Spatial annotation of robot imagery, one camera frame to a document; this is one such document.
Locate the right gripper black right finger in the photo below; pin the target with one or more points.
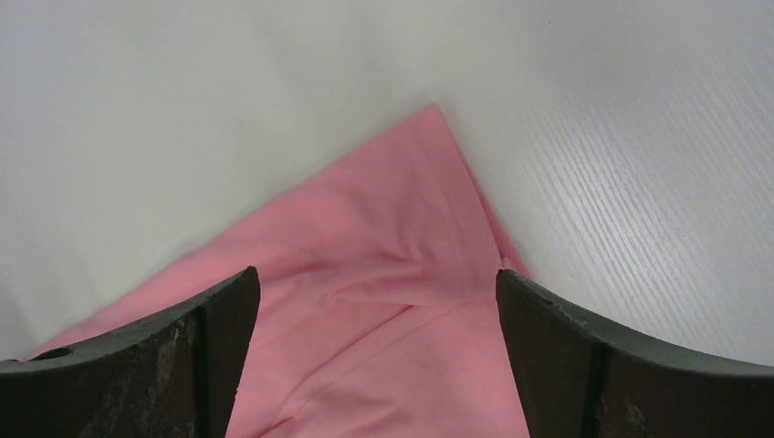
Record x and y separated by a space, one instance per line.
580 374

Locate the light pink t-shirt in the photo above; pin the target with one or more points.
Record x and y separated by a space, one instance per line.
378 315

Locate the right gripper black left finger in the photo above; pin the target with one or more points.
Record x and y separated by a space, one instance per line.
174 373

